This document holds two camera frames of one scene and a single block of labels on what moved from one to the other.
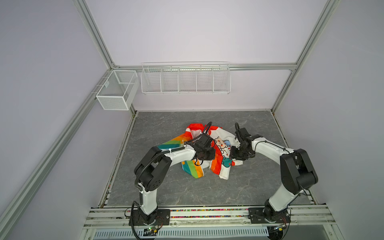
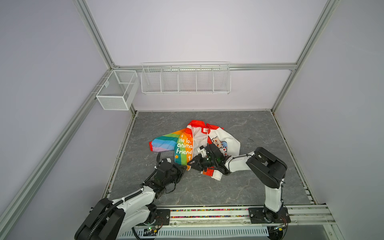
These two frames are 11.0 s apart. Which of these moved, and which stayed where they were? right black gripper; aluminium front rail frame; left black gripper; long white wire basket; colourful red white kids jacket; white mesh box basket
Moved: left black gripper; colourful red white kids jacket; right black gripper
Stayed: white mesh box basket; long white wire basket; aluminium front rail frame
